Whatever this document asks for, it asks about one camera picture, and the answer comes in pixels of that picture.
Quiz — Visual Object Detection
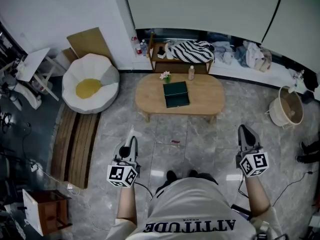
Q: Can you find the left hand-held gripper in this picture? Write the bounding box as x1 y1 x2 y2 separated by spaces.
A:
107 134 142 189

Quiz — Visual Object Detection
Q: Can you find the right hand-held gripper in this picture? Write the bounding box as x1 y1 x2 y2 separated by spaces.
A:
235 124 270 178

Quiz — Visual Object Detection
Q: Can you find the dark green box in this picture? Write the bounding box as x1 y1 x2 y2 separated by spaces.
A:
162 81 191 109

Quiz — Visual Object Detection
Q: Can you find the person's right forearm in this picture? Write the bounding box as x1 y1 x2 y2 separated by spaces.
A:
243 175 273 217

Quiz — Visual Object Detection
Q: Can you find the person's left forearm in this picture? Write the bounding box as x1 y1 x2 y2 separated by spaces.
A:
116 183 139 220

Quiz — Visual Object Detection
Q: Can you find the beige round basket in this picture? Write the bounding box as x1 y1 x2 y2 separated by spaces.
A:
264 85 305 129

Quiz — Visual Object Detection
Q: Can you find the oval wooden coffee table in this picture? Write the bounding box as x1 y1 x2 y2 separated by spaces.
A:
134 73 226 124

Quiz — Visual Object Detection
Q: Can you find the wooden slat panel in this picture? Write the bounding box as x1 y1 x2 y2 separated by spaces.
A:
50 105 102 190

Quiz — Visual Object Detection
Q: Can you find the white yellow beanbag chair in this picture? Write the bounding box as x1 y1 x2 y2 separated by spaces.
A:
61 53 121 115

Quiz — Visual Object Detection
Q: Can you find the small pink flower plant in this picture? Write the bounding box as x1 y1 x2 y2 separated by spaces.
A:
159 70 173 84

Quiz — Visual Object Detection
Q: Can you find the pile of white clothes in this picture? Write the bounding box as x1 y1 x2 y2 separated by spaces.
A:
235 40 273 73

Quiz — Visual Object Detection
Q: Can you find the black garment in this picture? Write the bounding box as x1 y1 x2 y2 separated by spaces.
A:
302 69 320 93

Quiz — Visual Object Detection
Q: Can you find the wooden shelf rack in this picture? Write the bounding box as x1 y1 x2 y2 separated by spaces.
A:
148 31 214 75

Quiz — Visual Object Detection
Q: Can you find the person's white printed shirt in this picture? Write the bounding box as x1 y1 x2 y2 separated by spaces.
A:
106 176 285 240

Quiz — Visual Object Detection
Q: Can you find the pile of grey clothes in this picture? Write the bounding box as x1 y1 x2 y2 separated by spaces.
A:
211 40 236 65

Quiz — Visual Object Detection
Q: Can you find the clear water bottle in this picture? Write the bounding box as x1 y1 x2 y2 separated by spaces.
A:
140 39 149 57

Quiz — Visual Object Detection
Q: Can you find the black white striped cloth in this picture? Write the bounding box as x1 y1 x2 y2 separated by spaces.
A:
167 40 216 65

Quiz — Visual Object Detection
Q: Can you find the brown white side table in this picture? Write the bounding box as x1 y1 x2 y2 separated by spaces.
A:
21 188 73 238

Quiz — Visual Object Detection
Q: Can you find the small cardboard sheet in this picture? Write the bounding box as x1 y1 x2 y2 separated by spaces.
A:
62 47 80 65

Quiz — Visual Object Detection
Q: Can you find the large cardboard sheet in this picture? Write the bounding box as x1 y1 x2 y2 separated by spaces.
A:
66 26 111 60

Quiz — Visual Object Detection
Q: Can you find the white folding table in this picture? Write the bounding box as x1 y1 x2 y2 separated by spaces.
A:
14 47 60 102

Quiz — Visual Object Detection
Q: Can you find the black floor cable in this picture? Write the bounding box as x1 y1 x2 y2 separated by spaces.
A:
271 170 314 208

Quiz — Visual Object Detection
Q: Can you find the white floor cable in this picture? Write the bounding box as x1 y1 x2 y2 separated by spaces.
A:
29 163 118 231

